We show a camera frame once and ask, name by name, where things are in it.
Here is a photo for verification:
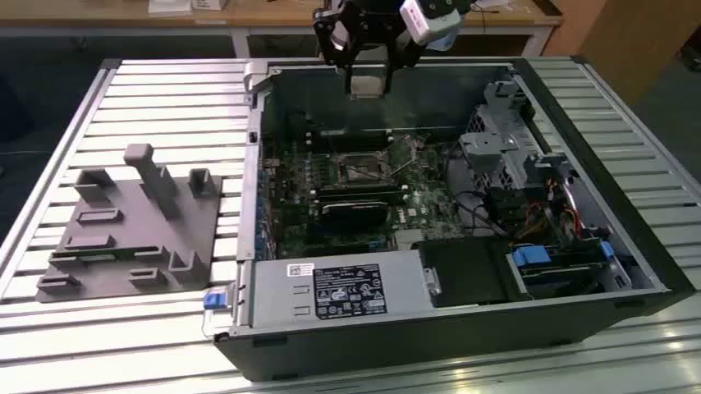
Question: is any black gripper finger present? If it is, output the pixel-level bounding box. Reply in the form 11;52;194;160
342;61;361;98
382;40;397;96

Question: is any silver square CPU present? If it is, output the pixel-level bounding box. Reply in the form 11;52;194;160
350;76;385;99

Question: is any black CPU socket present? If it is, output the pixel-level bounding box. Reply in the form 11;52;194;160
338;152;392;185

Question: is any black drive bay cover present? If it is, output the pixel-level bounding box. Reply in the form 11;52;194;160
413;237;531;309

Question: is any grey metal disk cage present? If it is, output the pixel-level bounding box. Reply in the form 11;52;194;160
459;80;576;190

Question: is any black graphics card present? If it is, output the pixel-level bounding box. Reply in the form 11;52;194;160
321;199;388;225

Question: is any green motherboard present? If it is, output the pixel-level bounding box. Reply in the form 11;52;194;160
257;131;473;262

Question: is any white box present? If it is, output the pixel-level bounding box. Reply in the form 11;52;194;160
147;0;197;17

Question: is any silver finned heat sink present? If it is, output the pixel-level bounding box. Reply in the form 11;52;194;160
394;229;426;247

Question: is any wooden cabinet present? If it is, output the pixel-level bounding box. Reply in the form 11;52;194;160
541;0;701;108

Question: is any wooden desk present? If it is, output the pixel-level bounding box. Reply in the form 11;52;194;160
0;0;565;58

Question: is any hard disk in blue carrier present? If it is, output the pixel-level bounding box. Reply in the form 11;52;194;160
509;244;609;288

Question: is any grey parts rack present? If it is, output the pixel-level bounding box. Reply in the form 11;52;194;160
34;143;225;304

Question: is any grey power supply with label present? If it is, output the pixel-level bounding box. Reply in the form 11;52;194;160
249;250;434;329

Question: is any blue case latch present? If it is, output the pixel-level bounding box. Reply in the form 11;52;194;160
204;289;232;309

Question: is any black open PC case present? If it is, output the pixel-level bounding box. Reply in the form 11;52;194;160
212;55;699;383

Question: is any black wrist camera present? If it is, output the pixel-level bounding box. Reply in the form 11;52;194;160
326;19;353;53

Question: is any silver white wrist camera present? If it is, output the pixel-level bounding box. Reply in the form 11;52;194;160
398;0;465;45

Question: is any grey metal case bracket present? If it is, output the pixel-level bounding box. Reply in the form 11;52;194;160
244;61;277;94

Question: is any black wire loop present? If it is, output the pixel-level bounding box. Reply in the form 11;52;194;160
453;190;520;240

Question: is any orange yellow wire bundle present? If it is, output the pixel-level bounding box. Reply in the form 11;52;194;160
523;204;583;243

